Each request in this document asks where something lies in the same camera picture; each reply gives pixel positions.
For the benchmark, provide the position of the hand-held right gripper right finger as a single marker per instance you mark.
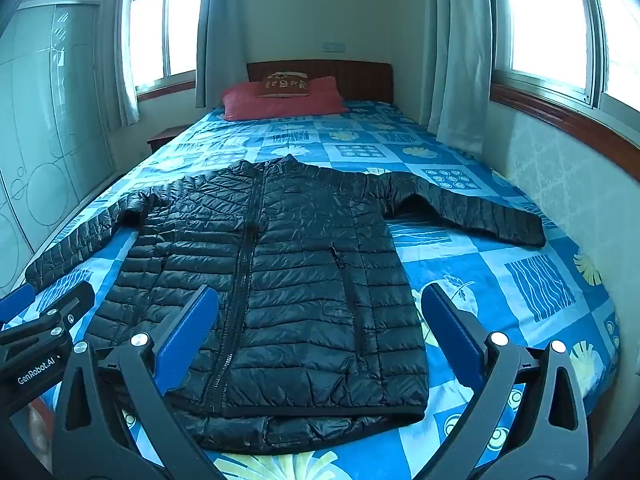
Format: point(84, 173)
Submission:
point(450, 325)

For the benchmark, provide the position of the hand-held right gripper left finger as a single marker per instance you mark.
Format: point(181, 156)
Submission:
point(190, 325)

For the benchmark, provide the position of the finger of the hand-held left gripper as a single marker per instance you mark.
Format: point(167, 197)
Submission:
point(67, 305)
point(15, 306)

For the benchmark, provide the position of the black puffer jacket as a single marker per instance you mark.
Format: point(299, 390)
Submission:
point(295, 270)

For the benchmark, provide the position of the bed with blue patterned sheet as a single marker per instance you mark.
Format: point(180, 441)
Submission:
point(450, 250)

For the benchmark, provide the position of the wooden nightstand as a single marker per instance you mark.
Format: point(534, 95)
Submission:
point(162, 137)

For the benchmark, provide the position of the pale wardrobe with circle pattern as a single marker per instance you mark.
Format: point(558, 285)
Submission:
point(45, 110)

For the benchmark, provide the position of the red pillow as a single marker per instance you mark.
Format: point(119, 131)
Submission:
point(240, 105)

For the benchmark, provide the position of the white curtain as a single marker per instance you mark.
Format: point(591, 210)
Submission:
point(122, 60)

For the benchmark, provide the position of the brown printed cushion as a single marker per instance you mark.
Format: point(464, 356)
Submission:
point(282, 85)

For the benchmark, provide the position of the wooden headboard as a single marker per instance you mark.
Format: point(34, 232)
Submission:
point(360, 77)

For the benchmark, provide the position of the pale curtain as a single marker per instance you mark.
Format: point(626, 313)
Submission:
point(460, 50)

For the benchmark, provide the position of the grey curtain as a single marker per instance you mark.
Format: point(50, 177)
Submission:
point(212, 35)

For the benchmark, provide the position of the window with wooden sill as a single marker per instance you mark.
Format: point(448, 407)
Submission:
point(550, 20)
point(165, 25)

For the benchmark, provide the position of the white wall socket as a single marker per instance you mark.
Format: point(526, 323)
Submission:
point(333, 47)

